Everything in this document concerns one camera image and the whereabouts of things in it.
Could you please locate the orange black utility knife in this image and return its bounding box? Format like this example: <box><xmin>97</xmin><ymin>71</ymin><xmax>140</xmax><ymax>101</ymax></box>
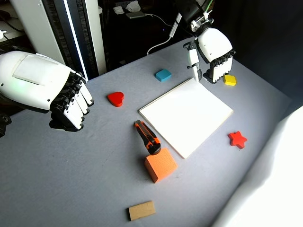
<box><xmin>134</xmin><ymin>120</ymin><xmax>162</xmax><ymax>156</ymax></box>

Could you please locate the white and black column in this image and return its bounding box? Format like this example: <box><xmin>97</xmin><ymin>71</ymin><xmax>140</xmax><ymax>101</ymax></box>
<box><xmin>9</xmin><ymin>0</ymin><xmax>107</xmax><ymax>82</ymax></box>

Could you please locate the red heart block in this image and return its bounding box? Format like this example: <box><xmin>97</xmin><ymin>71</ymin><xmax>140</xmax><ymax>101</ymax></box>
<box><xmin>107</xmin><ymin>91</ymin><xmax>125</xmax><ymax>107</ymax></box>

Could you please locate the grey table cloth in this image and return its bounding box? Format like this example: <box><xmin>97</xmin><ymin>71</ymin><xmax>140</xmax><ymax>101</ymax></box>
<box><xmin>0</xmin><ymin>35</ymin><xmax>293</xmax><ymax>227</ymax></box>

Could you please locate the grey power bank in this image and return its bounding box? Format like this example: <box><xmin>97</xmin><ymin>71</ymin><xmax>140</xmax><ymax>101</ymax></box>
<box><xmin>125</xmin><ymin>11</ymin><xmax>145</xmax><ymax>19</ymax></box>

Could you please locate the white crumpled object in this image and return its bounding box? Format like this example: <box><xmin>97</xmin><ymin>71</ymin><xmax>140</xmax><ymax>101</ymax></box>
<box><xmin>125</xmin><ymin>0</ymin><xmax>142</xmax><ymax>12</ymax></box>

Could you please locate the blue square block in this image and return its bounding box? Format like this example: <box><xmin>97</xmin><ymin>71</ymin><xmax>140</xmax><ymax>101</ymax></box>
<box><xmin>155</xmin><ymin>69</ymin><xmax>172</xmax><ymax>83</ymax></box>

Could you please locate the orange foam block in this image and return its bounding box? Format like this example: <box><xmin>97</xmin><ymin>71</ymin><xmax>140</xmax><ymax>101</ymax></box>
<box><xmin>144</xmin><ymin>148</ymin><xmax>178</xmax><ymax>184</ymax></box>

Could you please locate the white paper board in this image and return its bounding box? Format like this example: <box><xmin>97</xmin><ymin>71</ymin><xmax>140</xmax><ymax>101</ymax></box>
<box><xmin>138</xmin><ymin>77</ymin><xmax>234</xmax><ymax>159</ymax></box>

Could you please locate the brown rectangular wooden block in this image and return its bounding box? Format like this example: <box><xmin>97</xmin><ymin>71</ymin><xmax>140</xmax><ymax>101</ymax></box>
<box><xmin>128</xmin><ymin>201</ymin><xmax>157</xmax><ymax>222</ymax></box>

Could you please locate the yellow square block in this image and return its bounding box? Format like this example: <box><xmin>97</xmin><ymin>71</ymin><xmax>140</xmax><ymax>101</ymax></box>
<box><xmin>223</xmin><ymin>74</ymin><xmax>237</xmax><ymax>87</ymax></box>

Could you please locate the red star block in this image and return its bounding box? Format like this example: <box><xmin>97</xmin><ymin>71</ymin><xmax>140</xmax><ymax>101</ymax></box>
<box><xmin>228</xmin><ymin>131</ymin><xmax>248</xmax><ymax>149</ymax></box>

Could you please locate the white backdrop panel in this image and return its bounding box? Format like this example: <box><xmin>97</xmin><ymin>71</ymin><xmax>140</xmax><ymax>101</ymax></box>
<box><xmin>210</xmin><ymin>106</ymin><xmax>303</xmax><ymax>227</ymax></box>

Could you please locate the thin white cable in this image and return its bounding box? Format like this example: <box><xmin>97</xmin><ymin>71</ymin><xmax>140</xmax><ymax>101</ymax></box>
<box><xmin>143</xmin><ymin>13</ymin><xmax>173</xmax><ymax>27</ymax></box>

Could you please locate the white cable with adapter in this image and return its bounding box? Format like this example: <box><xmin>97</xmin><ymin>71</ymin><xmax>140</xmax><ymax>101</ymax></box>
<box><xmin>146</xmin><ymin>13</ymin><xmax>182</xmax><ymax>55</ymax></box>

